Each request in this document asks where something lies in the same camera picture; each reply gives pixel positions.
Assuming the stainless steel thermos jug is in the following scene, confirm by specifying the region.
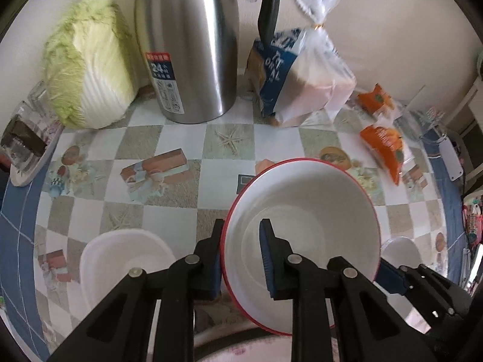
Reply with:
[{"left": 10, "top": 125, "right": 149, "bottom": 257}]
[{"left": 133, "top": 0, "right": 283, "bottom": 124}]

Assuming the floral porcelain plate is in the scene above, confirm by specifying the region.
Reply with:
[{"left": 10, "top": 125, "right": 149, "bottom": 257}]
[{"left": 192, "top": 325, "right": 341, "bottom": 362}]

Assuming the near orange snack packet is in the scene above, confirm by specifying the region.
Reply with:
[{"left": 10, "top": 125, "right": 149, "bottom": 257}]
[{"left": 360, "top": 124, "right": 405, "bottom": 186}]

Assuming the red rimmed floral bowl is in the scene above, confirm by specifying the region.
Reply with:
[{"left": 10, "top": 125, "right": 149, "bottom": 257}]
[{"left": 220, "top": 158, "right": 382, "bottom": 336}]

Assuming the white power adapter box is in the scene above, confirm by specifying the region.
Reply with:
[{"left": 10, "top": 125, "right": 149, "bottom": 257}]
[{"left": 439, "top": 137, "right": 463, "bottom": 181}]

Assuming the blue tablecloth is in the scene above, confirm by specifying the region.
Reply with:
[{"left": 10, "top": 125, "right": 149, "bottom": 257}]
[{"left": 1, "top": 122, "right": 467, "bottom": 360}]

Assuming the checkered plastic table cover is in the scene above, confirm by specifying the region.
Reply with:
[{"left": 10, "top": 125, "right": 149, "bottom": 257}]
[{"left": 34, "top": 97, "right": 448, "bottom": 359}]

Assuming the orange snack packet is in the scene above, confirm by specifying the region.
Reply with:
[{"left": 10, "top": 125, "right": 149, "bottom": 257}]
[
  {"left": 357, "top": 83, "right": 398, "bottom": 119},
  {"left": 360, "top": 124, "right": 405, "bottom": 186}
]

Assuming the clear glass jar tray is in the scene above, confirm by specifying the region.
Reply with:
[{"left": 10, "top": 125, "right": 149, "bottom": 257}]
[{"left": 1, "top": 81, "right": 64, "bottom": 187}]

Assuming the white chair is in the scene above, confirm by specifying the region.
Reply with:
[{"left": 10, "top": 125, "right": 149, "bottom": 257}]
[{"left": 445, "top": 77, "right": 482, "bottom": 181}]

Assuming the small white bowl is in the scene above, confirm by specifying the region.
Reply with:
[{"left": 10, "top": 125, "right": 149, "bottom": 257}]
[{"left": 79, "top": 229, "right": 176, "bottom": 310}]

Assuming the bagged sliced bread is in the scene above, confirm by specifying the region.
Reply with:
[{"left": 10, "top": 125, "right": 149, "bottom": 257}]
[{"left": 246, "top": 0, "right": 356, "bottom": 128}]

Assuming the far orange snack packet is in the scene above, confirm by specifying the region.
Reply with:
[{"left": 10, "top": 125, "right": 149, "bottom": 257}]
[{"left": 357, "top": 83, "right": 398, "bottom": 119}]

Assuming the clear glass mug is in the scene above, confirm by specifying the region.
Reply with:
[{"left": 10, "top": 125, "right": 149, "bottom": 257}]
[{"left": 395, "top": 85, "right": 447, "bottom": 144}]

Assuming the napa cabbage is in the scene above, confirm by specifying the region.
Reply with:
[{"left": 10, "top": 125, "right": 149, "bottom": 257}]
[{"left": 43, "top": 0, "right": 139, "bottom": 129}]

